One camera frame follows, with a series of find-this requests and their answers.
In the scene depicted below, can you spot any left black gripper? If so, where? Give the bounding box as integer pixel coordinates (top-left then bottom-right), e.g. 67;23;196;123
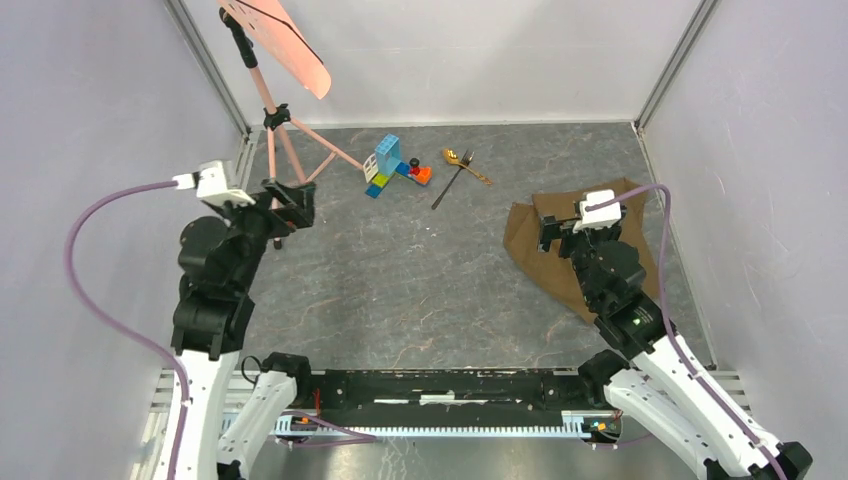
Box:
211;175;317;289

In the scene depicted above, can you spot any brown cloth napkin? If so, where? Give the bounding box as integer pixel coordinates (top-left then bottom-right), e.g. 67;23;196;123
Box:
503;178;659;324

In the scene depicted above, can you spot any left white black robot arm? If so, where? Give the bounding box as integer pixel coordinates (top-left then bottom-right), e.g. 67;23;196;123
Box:
152;175;316;479

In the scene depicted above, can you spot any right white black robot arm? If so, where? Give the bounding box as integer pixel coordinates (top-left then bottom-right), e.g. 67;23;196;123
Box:
538;190;813;479

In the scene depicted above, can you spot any colourful toy block structure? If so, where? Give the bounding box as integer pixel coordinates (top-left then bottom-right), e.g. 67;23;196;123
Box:
363;134;432;199

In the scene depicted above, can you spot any black fork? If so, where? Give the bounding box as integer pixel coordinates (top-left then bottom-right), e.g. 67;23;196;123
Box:
431;150;474;210

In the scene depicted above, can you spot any gold spoon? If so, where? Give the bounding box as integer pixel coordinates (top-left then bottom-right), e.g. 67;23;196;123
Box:
442;148;493;186

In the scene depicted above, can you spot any pink music stand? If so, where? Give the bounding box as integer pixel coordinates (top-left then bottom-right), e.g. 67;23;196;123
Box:
217;0;367;251

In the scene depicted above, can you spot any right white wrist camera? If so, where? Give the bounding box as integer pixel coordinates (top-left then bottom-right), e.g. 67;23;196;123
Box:
572;189;624;232

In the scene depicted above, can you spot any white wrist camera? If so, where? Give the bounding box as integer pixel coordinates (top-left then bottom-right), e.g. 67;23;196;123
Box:
172;160;256;207
572;189;624;232

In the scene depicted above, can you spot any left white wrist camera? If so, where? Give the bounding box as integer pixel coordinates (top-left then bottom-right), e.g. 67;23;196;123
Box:
172;160;256;207

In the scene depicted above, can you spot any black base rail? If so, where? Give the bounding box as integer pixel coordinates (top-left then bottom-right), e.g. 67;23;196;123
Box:
280;368;625;430

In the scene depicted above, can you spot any white slotted cable duct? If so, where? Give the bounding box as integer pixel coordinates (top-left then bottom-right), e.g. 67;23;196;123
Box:
270;412;621;440

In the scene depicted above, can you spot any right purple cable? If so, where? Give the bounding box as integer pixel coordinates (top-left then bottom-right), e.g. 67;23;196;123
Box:
584;183;790;480

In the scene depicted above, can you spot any purple cable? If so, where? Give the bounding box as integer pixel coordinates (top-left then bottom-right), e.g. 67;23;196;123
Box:
584;183;790;480
63;181;197;480

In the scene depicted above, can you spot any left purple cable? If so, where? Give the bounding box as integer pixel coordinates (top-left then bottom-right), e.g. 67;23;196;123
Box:
63;181;197;480

